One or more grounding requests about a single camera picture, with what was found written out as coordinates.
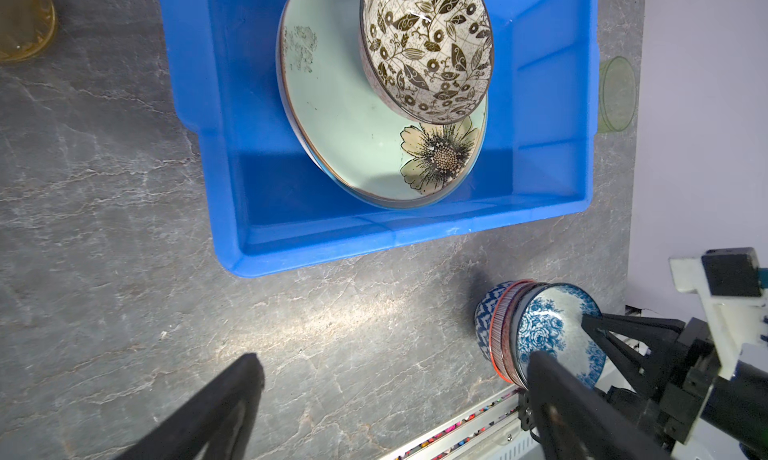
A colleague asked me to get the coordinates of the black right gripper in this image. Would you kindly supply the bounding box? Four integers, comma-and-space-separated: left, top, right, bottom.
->
581, 314, 767, 454

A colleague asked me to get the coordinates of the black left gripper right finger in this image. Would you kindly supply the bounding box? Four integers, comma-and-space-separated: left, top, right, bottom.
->
528, 351, 670, 459

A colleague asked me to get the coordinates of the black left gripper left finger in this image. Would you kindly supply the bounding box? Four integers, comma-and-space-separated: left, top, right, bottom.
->
119, 353, 265, 459

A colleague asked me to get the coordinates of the blue rose pattern bowl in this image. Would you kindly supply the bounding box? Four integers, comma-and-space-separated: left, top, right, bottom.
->
510, 283, 607, 388

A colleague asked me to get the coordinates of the red rimmed bottom bowl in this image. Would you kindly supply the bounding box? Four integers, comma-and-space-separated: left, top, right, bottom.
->
488, 279, 536, 387

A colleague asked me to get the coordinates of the green flower plate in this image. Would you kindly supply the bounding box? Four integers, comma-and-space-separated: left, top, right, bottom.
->
276, 0, 488, 209

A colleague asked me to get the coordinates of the green leaf patterned bowl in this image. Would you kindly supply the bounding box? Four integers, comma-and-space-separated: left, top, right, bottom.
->
359, 0, 494, 125

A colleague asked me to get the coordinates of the blue plastic bin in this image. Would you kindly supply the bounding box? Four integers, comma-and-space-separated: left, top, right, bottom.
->
159, 0, 600, 277

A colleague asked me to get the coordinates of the blue white patterned bowl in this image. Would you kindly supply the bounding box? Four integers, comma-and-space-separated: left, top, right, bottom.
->
474, 280, 516, 360

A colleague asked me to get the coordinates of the green glass cup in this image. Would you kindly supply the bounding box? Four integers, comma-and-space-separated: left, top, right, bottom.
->
598, 56, 638, 133

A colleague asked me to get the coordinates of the amber glass cup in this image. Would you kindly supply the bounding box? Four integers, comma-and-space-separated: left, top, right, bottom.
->
1, 0, 58, 64

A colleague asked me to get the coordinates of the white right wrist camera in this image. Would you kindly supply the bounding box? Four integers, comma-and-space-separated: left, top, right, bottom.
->
669, 247, 767, 380

